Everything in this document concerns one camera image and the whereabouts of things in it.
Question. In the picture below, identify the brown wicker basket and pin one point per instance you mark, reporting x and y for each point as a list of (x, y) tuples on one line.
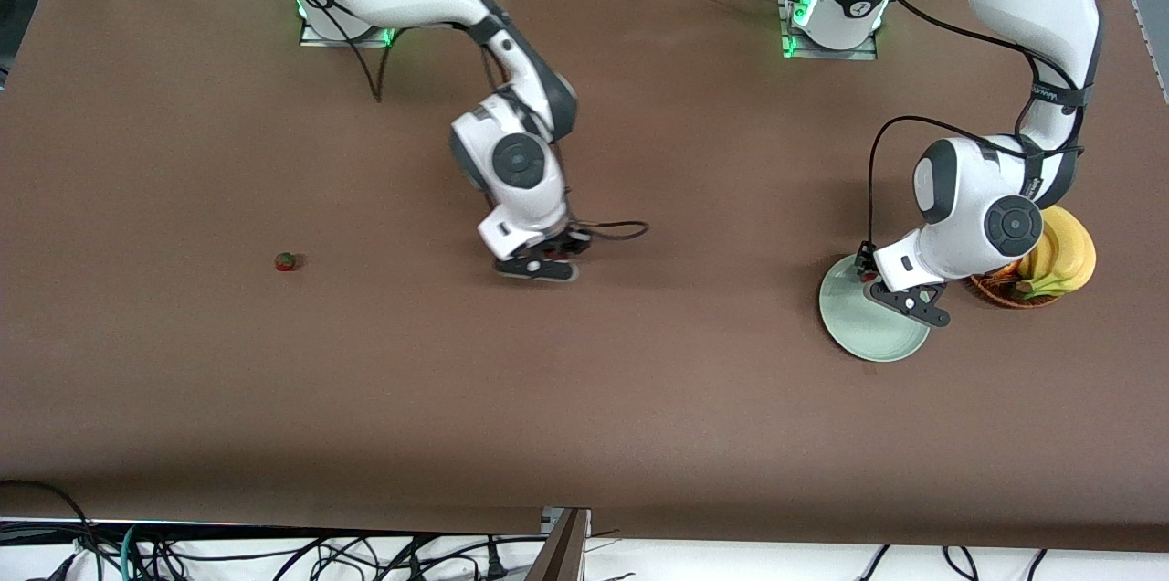
[(1000, 293)]

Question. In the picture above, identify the pale green round plate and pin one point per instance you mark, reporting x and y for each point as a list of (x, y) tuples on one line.
[(858, 325)]

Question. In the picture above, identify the red strawberry large green leaves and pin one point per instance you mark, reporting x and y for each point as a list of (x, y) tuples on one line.
[(286, 262)]

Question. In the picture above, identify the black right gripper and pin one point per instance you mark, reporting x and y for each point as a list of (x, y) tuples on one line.
[(563, 244)]

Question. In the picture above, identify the large yellow banana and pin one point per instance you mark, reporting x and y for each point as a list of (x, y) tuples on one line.
[(1078, 252)]

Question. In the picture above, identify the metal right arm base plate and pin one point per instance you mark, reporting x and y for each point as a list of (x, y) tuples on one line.
[(315, 37)]

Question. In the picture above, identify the metal frame post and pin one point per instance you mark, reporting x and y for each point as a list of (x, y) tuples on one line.
[(562, 554)]

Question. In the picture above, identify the large table cover mat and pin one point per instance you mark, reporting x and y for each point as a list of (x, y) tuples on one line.
[(584, 380)]

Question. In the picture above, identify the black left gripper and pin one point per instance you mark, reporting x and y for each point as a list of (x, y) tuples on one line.
[(864, 260)]

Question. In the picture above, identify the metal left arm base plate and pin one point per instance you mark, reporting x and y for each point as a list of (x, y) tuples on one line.
[(822, 54)]

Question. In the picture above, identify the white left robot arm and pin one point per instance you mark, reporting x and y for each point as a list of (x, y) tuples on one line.
[(1032, 15)]

